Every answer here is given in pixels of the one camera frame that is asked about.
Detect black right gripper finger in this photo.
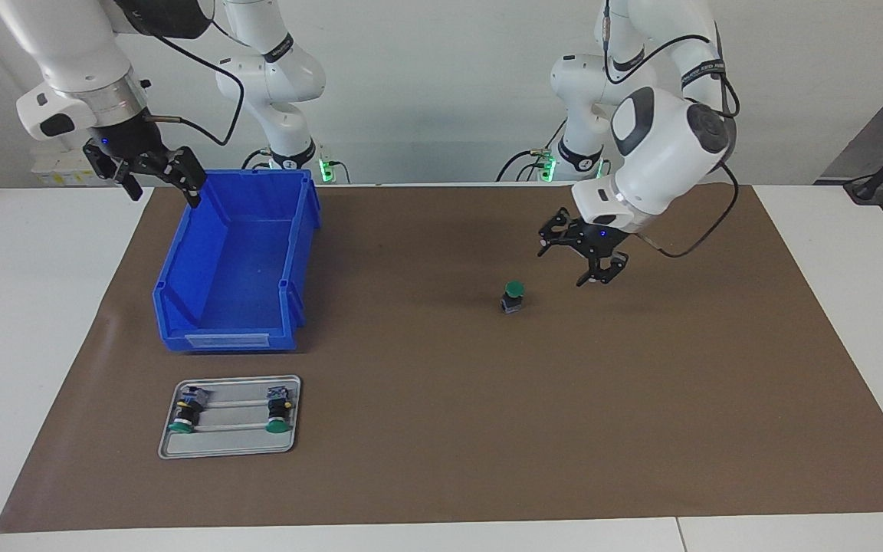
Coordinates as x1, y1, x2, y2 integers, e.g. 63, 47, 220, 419
135, 146, 207, 209
83, 144, 143, 202

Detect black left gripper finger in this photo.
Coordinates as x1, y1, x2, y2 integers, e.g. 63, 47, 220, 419
576, 251, 630, 288
537, 207, 576, 258

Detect green push button switch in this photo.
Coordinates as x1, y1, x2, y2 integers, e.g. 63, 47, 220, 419
500, 281, 528, 316

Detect green button with white block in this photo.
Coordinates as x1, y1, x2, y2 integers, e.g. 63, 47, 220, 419
265, 386, 294, 435

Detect blue plastic storage bin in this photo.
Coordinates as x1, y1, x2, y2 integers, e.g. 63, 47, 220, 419
153, 169, 322, 353

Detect brown table mat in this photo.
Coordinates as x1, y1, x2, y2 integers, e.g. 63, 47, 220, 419
0, 182, 883, 534

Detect grey metal tray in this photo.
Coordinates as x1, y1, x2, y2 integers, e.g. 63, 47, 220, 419
158, 374, 302, 460

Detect white wall box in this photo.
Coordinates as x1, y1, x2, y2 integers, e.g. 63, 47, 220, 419
31, 148, 115, 186

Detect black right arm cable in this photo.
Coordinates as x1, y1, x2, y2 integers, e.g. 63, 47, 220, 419
143, 23, 247, 148

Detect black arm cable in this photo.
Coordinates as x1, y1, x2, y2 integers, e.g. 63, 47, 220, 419
143, 23, 247, 148
602, 0, 741, 258

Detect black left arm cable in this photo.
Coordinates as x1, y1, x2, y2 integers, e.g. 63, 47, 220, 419
602, 0, 741, 258

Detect green button with yellow ring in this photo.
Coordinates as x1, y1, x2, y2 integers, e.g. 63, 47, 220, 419
167, 386, 210, 435

